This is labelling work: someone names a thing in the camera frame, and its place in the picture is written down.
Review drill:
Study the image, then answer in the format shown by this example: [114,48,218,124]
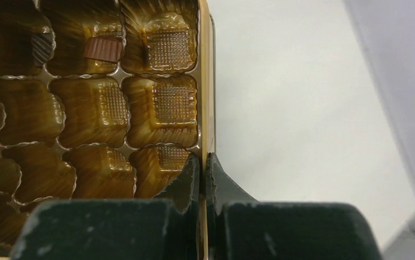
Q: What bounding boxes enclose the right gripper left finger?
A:
[10,154,200,259]

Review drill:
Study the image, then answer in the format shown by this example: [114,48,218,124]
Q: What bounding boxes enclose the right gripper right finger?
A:
[205,153,382,259]

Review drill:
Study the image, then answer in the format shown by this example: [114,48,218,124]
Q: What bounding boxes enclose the gold chocolate box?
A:
[0,1,215,259]

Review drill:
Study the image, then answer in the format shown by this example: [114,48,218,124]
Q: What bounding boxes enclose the brown ridged chocolate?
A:
[83,37,123,63]

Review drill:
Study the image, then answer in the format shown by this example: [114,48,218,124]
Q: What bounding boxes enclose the dark striped chocolate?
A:
[31,33,54,67]

